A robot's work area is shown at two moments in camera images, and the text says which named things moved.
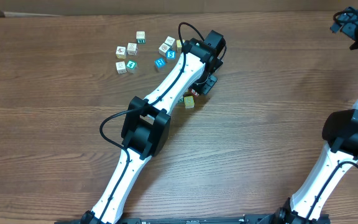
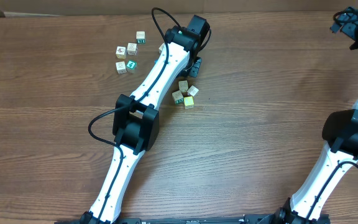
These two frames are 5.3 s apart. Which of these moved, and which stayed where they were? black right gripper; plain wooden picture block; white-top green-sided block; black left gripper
Moved: black left gripper
Stayed: plain wooden picture block; white-top green-sided block; black right gripper
